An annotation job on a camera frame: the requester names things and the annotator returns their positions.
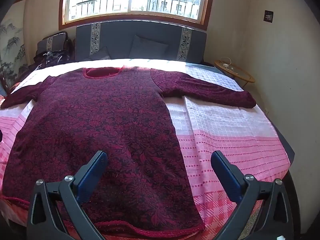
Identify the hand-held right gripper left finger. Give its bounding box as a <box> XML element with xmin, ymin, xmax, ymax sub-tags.
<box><xmin>26</xmin><ymin>151</ymin><xmax>108</xmax><ymax>240</ymax></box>

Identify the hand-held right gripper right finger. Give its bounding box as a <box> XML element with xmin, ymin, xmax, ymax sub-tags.
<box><xmin>211</xmin><ymin>151</ymin><xmax>294</xmax><ymax>240</ymax></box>

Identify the maroon floral knit sweater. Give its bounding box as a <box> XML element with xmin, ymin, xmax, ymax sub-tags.
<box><xmin>0</xmin><ymin>65</ymin><xmax>257</xmax><ymax>232</ymax></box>

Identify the dark patterned clothes pile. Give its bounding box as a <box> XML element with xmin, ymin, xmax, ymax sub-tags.
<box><xmin>27</xmin><ymin>50</ymin><xmax>73</xmax><ymax>72</ymax></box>

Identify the pink checkered bed sheet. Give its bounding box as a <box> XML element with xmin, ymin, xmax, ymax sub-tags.
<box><xmin>0</xmin><ymin>59</ymin><xmax>292</xmax><ymax>240</ymax></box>

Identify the round wooden side table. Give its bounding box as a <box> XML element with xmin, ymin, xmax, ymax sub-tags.
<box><xmin>214</xmin><ymin>59</ymin><xmax>255</xmax><ymax>89</ymax></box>

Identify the small grey pillow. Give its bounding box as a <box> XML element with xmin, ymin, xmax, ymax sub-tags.
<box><xmin>89</xmin><ymin>46</ymin><xmax>110</xmax><ymax>61</ymax></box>

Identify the large grey pillow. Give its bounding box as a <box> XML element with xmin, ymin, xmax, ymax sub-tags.
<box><xmin>128</xmin><ymin>35</ymin><xmax>169</xmax><ymax>60</ymax></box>

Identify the wooden chair with grey cushion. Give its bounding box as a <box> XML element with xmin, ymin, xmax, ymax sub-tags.
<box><xmin>37</xmin><ymin>31</ymin><xmax>75</xmax><ymax>63</ymax></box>

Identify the grey padded headboard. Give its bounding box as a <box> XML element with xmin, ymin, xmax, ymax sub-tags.
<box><xmin>75</xmin><ymin>21</ymin><xmax>207</xmax><ymax>63</ymax></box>

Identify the white charger cable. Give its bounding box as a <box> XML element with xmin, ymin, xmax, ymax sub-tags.
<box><xmin>220</xmin><ymin>57</ymin><xmax>237</xmax><ymax>72</ymax></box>

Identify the landscape wall painting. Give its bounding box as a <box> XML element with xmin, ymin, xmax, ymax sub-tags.
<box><xmin>0</xmin><ymin>0</ymin><xmax>29</xmax><ymax>90</ymax></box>

